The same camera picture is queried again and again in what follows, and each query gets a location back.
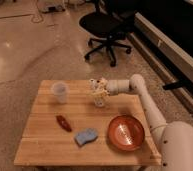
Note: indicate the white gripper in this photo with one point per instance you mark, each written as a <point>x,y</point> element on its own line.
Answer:
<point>98,88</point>

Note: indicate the clear plastic bottle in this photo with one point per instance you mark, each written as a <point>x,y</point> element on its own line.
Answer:
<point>99,102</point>

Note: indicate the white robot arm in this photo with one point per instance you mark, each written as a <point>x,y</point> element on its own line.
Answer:
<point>173,140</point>

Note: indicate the clear plastic cup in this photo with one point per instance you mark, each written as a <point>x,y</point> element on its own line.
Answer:
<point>60,90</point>

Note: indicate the blue sponge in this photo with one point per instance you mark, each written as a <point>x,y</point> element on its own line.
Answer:
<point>86,136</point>

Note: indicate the orange bowl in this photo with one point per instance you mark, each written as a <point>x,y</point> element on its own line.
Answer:
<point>126,133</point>

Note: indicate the wooden table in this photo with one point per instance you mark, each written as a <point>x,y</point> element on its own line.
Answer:
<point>45,143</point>

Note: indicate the black office chair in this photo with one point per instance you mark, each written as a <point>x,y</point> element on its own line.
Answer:
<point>111,21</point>

